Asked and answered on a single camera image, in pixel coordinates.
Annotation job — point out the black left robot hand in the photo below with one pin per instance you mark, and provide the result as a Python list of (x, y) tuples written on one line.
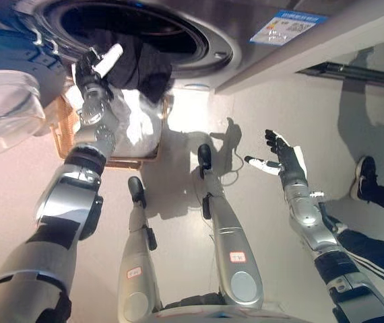
[(87, 74)]

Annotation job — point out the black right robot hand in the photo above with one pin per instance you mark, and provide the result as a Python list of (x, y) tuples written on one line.
[(291, 165)]

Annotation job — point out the black garment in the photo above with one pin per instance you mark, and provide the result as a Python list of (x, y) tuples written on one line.
[(141, 67)]

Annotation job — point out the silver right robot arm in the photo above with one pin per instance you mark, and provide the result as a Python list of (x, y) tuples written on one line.
[(310, 218)]

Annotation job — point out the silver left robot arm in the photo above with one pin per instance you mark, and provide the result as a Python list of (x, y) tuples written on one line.
[(64, 202)]

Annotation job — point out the large wicker basket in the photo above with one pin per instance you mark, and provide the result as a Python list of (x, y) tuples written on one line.
[(62, 134)]

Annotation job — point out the round washing machine door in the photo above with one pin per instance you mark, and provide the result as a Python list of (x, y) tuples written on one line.
[(6, 101)]

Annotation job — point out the small wicker basket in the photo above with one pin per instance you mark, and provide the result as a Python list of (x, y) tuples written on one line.
[(124, 164)]

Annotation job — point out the grey front-load washing machine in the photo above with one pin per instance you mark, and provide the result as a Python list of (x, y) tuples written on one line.
[(232, 20)]

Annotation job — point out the white garment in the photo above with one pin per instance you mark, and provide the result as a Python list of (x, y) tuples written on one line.
[(141, 128)]

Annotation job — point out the silver right robot leg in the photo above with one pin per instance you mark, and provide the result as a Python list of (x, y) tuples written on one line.
[(232, 242)]

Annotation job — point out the silver robot leg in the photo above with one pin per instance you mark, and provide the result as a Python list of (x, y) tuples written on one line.
[(136, 262), (232, 242)]

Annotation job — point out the white cabinet side panel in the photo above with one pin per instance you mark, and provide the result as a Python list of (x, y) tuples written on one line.
[(296, 57)]

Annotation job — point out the striped dark trouser leg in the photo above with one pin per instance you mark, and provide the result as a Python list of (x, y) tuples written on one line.
[(374, 249)]

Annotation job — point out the blue energy label sticker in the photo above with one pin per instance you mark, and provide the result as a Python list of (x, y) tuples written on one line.
[(286, 27)]

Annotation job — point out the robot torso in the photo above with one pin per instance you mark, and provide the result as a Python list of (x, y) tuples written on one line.
[(219, 314)]

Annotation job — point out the silver left robot leg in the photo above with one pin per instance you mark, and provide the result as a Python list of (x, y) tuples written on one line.
[(136, 262)]

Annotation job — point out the black metal floor frame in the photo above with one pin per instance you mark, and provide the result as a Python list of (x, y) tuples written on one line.
[(363, 72)]

